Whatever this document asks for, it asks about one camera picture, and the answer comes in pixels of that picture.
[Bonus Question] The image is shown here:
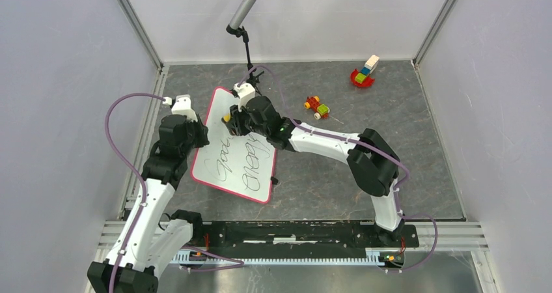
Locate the pink framed whiteboard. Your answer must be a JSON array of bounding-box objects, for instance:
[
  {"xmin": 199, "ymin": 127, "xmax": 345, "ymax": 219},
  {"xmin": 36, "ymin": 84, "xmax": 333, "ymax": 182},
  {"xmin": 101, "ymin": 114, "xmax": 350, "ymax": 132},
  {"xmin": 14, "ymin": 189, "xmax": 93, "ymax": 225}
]
[{"xmin": 190, "ymin": 87, "xmax": 276, "ymax": 204}]

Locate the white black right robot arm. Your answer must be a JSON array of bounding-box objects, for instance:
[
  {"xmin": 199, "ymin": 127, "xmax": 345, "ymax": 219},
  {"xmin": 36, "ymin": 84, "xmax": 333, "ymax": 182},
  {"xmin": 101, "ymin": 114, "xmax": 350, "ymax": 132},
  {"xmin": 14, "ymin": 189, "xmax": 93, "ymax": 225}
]
[{"xmin": 221, "ymin": 96, "xmax": 404, "ymax": 246}]

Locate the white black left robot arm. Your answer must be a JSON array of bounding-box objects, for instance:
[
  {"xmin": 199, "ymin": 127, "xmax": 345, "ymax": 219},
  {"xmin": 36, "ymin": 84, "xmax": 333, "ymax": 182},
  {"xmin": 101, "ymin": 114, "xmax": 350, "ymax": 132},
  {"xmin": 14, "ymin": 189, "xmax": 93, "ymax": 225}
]
[{"xmin": 87, "ymin": 115, "xmax": 209, "ymax": 292}]

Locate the red toy brick car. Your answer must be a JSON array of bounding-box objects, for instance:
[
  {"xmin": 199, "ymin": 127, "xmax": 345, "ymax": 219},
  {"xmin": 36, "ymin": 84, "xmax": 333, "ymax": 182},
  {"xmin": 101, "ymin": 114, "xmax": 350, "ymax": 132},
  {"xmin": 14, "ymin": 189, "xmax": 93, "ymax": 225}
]
[{"xmin": 303, "ymin": 96, "xmax": 330, "ymax": 120}]

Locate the black tripod microphone stand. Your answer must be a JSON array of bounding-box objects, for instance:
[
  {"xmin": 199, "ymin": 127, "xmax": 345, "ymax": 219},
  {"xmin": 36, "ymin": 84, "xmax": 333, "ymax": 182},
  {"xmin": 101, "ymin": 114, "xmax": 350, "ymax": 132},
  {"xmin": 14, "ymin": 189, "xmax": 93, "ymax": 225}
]
[{"xmin": 226, "ymin": 25, "xmax": 264, "ymax": 95}]

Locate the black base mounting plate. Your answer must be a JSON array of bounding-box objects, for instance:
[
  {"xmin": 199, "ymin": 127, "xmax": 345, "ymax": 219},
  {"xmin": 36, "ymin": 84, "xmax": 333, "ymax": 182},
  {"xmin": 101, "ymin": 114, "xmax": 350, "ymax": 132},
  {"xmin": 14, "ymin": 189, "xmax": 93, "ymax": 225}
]
[{"xmin": 189, "ymin": 220, "xmax": 420, "ymax": 259}]

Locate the red toy brick boat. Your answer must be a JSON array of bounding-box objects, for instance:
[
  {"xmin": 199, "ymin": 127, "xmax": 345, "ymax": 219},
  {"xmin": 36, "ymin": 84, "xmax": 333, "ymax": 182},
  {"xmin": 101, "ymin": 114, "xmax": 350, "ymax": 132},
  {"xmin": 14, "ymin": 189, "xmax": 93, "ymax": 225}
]
[{"xmin": 350, "ymin": 55, "xmax": 380, "ymax": 88}]

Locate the grey microphone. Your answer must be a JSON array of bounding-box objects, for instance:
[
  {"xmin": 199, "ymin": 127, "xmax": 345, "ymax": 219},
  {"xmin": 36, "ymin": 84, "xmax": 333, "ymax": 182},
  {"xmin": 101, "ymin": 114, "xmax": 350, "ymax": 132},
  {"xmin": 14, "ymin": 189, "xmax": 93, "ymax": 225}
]
[{"xmin": 227, "ymin": 0, "xmax": 257, "ymax": 35}]

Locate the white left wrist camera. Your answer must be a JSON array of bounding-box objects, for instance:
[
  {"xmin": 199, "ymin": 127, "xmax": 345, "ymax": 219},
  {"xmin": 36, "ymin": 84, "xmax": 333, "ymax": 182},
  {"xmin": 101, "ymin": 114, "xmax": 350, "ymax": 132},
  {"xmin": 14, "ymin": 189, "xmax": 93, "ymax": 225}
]
[{"xmin": 162, "ymin": 94, "xmax": 198, "ymax": 122}]

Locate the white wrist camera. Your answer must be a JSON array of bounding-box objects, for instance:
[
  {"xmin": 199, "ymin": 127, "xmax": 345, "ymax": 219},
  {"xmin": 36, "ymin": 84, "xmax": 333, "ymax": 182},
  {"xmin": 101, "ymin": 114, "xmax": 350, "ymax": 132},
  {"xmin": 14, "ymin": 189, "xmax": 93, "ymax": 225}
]
[
  {"xmin": 162, "ymin": 94, "xmax": 198, "ymax": 122},
  {"xmin": 232, "ymin": 83, "xmax": 256, "ymax": 111}
]

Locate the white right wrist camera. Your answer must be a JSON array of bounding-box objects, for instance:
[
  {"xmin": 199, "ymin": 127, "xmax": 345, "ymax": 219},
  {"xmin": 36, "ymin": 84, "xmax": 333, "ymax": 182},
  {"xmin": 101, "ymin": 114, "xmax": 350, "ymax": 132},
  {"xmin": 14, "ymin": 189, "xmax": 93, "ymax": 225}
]
[{"xmin": 232, "ymin": 83, "xmax": 256, "ymax": 111}]

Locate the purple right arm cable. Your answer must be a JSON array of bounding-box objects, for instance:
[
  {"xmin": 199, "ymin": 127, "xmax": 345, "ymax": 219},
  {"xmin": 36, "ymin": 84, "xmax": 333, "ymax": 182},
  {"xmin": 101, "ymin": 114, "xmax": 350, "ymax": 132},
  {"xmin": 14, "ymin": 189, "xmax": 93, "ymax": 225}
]
[{"xmin": 236, "ymin": 64, "xmax": 440, "ymax": 275}]

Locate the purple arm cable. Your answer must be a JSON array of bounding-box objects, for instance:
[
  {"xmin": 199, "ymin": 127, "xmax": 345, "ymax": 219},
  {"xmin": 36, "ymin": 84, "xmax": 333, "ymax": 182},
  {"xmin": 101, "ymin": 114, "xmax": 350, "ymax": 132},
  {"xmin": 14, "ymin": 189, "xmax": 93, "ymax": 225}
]
[
  {"xmin": 104, "ymin": 92, "xmax": 170, "ymax": 293},
  {"xmin": 236, "ymin": 64, "xmax": 440, "ymax": 275}
]

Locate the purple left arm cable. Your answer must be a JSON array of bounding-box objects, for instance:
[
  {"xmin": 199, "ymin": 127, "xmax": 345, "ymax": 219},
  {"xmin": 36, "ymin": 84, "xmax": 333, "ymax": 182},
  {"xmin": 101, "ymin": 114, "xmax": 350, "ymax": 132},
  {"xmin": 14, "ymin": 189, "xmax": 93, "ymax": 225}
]
[{"xmin": 104, "ymin": 92, "xmax": 170, "ymax": 293}]

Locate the white slotted cable duct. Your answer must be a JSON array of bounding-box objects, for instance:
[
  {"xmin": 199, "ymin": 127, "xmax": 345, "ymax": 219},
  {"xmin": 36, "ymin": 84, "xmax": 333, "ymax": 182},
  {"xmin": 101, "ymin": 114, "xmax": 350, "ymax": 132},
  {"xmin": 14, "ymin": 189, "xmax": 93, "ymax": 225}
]
[{"xmin": 169, "ymin": 249, "xmax": 404, "ymax": 268}]

